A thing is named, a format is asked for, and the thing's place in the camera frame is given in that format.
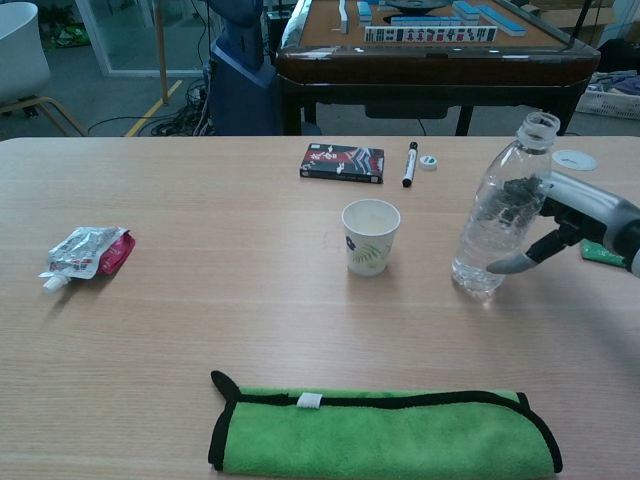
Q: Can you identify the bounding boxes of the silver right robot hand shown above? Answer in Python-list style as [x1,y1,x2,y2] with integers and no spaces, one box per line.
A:
[487,172,637,275]

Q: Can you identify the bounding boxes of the transparent plastic water bottle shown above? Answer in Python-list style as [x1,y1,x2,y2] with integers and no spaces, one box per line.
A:
[451,112,560,300]

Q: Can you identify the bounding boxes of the blue robot base column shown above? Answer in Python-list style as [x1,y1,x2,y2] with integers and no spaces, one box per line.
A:
[207,0,281,136]

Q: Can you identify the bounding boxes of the paper cup with leaf print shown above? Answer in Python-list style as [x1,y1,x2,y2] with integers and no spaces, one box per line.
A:
[341,198,402,278]

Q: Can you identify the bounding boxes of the green foil packet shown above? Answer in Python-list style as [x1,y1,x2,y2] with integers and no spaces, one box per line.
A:
[579,238,627,267]

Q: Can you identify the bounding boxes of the white plastic basket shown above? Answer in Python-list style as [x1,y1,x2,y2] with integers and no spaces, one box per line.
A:
[574,74,640,120]

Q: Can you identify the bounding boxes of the black and white marker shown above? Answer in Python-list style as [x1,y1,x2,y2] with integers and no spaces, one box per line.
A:
[400,141,420,189]

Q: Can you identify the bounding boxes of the long blue mahjong tile row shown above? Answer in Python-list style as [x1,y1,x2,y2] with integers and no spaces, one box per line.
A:
[479,3,527,37]

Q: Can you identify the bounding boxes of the dark wooden mahjong table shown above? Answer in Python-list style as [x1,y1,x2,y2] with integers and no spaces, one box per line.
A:
[275,0,602,137]

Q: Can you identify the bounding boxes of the row of face-up mahjong tiles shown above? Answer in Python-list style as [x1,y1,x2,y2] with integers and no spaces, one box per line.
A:
[364,25,499,44]

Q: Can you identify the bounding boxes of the short blue mahjong tile row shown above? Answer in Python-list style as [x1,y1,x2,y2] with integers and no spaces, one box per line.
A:
[391,15,464,27]

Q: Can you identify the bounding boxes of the black playing card box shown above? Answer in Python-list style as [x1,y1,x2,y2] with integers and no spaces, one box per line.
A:
[299,143,386,185]

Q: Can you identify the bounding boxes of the green microfiber cloth black trim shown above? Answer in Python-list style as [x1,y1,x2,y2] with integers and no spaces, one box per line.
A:
[207,370,564,474]

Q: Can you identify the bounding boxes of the wooden pole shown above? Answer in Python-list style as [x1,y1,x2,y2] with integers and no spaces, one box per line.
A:
[152,0,170,106]

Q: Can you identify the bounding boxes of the red snack packet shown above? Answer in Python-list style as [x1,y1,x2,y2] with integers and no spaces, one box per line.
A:
[97,230,137,277]

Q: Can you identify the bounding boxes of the silver spout pouch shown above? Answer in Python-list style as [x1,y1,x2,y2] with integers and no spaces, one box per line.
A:
[38,225,130,295]

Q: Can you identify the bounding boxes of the white chair with wooden legs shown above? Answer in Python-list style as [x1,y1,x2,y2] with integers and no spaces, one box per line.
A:
[0,1,86,137]

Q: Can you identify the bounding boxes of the tangle of floor cables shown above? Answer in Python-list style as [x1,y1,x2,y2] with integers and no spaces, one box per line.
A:
[149,79,216,137]

